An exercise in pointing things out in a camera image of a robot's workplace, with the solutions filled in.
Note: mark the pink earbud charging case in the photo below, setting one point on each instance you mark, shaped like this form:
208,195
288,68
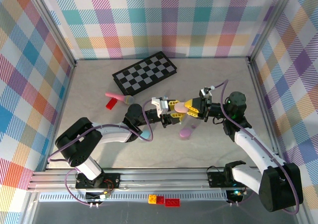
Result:
179,107

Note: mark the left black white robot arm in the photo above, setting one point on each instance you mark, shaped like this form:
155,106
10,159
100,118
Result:
111,134

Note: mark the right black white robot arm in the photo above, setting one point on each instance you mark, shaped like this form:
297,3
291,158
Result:
256,149

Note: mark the pink toy microphone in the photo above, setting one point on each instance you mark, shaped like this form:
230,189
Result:
116,97

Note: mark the red plastic building brick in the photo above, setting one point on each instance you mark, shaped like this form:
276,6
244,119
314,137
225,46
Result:
111,104

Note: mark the black grey folding chessboard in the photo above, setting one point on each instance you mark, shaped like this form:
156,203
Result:
145,72

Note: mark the dark red building brick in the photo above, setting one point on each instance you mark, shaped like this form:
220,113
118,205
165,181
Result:
160,200

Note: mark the yellow building brick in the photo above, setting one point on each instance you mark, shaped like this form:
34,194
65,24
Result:
152,199

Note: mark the long red building brick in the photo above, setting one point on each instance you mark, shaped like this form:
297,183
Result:
172,202

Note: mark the aluminium frame side rail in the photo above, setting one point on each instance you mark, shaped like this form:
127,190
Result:
62,109
262,95

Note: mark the aluminium mounting rail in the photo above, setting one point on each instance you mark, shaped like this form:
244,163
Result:
161,178

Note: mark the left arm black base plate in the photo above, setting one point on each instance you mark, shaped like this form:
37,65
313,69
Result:
111,178

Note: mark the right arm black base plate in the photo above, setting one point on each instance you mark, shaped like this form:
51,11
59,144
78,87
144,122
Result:
216,179

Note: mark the aluminium frame corner post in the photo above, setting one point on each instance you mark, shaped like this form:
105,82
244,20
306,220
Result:
56,25
270,22

